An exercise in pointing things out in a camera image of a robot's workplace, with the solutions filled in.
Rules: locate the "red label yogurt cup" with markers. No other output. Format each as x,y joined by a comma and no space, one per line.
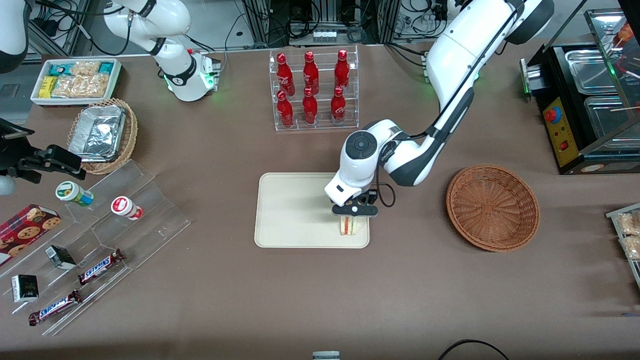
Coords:
126,207

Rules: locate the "brown Snickers bar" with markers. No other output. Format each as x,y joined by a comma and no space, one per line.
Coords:
55,307
100,267

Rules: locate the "orange skewered food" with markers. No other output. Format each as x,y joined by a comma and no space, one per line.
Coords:
625,32

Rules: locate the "aluminium foil tray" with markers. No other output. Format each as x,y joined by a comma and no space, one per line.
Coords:
97,132

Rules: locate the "large clear cracker bag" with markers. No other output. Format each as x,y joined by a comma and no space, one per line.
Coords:
82,86

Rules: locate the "white power strip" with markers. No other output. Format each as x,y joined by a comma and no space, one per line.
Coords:
325,35

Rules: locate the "large brown wicker basket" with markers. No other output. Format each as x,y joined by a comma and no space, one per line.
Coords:
492,207

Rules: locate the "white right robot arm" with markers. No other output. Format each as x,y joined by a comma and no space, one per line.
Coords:
175,75

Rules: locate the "red cola bottle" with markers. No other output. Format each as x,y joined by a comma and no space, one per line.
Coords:
310,72
310,107
285,111
338,106
285,75
342,70

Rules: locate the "grey tray with crackers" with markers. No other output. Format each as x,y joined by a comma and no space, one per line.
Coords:
617,212

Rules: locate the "aluminium frame rack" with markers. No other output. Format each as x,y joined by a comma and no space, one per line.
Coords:
320,15

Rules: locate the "triangular white bread sandwich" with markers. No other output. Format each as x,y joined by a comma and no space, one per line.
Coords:
350,226

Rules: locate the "clear cracker packet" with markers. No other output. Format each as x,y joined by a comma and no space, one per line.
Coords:
632,247
630,223

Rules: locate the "clear acrylic bottle rack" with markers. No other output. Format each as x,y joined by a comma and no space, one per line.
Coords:
322,122

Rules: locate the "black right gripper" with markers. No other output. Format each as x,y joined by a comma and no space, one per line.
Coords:
31,162

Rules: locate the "grey metal clamp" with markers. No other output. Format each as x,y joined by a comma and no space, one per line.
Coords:
326,355

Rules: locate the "teal snack packet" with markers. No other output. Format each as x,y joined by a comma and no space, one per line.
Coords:
60,69
107,68

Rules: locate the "small clear cracker bag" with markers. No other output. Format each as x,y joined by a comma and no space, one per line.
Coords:
85,68

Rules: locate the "clear acrylic tiered stand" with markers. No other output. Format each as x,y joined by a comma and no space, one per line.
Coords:
150,215

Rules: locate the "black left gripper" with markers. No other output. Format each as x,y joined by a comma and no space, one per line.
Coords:
370,196

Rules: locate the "small black carton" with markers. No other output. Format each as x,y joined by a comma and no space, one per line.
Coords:
61,257
25,288

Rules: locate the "steel warmer pan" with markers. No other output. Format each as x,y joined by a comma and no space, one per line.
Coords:
590,70
612,122

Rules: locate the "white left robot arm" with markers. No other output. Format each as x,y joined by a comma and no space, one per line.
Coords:
450,55

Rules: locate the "white plastic snack bin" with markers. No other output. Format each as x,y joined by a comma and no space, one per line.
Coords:
36,95

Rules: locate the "yellow snack packet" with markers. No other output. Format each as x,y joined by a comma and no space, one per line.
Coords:
48,86

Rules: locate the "black food warmer appliance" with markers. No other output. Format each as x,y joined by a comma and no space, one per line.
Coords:
562,145

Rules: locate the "red tartan cookie box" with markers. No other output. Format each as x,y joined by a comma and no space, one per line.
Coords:
25,232

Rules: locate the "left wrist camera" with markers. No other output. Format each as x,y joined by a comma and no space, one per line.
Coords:
368,198

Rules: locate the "cream plastic tray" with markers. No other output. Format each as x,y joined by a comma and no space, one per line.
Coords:
295,210

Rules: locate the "green label yogurt cup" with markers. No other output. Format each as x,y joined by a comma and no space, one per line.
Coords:
74,193

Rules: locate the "small tan wicker basket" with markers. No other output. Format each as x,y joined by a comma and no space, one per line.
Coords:
131,135

